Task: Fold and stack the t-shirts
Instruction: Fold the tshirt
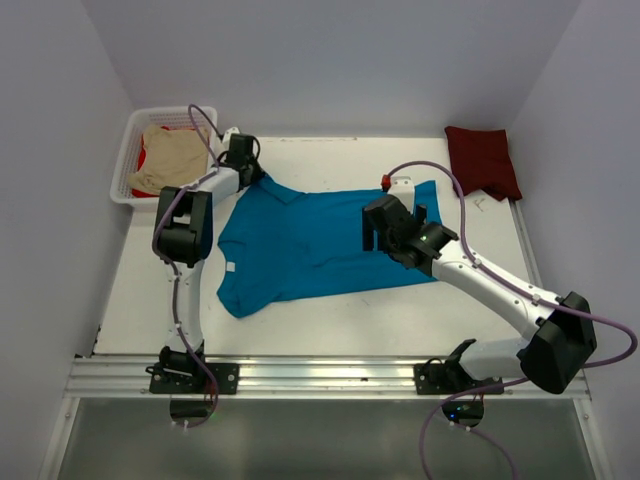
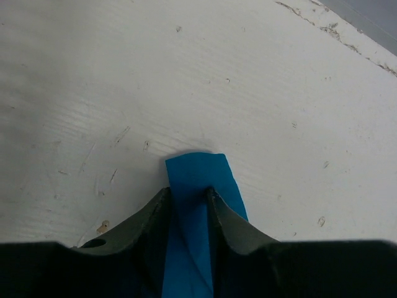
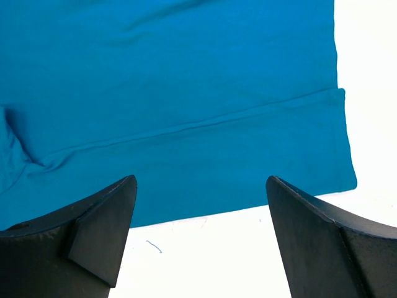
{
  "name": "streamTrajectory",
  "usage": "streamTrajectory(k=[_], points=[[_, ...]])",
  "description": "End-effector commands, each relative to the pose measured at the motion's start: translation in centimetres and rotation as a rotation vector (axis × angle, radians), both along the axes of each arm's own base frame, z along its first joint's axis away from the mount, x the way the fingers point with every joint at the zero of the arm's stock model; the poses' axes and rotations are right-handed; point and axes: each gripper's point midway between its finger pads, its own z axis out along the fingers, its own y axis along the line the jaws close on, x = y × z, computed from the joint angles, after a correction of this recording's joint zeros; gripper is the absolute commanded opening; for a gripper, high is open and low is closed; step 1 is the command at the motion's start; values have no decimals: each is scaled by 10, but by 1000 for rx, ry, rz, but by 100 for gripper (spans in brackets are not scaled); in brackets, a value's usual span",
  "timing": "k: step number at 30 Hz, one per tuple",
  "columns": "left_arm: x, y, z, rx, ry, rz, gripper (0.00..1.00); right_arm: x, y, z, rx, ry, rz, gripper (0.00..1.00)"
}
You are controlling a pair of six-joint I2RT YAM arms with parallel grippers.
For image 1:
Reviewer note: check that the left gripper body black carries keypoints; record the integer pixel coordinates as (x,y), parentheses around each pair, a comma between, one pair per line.
(256,171)

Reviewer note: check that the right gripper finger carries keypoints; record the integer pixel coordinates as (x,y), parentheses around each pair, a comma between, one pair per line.
(420,214)
(369,234)

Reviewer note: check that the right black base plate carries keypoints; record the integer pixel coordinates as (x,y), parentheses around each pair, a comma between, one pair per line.
(436,377)

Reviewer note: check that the red t shirt in basket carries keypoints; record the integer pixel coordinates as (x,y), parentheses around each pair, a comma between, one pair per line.
(141,155)

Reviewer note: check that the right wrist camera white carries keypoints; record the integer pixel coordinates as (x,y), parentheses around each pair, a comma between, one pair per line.
(401,187)

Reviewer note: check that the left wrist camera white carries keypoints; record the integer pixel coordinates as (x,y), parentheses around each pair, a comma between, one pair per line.
(226,138)

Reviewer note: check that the blue t shirt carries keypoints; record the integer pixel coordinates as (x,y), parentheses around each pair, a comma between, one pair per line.
(287,245)

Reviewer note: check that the white plastic basket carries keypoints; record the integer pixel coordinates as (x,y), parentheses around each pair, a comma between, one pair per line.
(201,118)

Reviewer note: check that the folded dark red t shirt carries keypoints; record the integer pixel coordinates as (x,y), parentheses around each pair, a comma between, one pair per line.
(480,161)

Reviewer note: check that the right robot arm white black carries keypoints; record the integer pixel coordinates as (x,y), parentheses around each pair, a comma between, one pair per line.
(555,337)

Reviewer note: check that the aluminium mounting rail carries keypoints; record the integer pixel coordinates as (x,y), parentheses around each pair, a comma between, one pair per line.
(260,377)

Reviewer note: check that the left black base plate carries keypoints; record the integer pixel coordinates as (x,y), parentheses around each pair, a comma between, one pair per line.
(220,377)

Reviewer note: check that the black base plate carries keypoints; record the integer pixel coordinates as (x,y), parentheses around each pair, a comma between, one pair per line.
(220,377)
(436,377)

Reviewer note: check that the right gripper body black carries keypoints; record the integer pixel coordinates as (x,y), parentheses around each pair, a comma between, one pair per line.
(390,247)

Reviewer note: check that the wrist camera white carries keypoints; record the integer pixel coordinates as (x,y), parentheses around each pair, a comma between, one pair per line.
(226,138)
(401,187)

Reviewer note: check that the beige t shirt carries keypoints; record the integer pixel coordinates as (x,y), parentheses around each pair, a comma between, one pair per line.
(171,158)

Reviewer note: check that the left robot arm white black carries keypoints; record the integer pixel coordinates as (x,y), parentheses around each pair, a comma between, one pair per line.
(183,240)

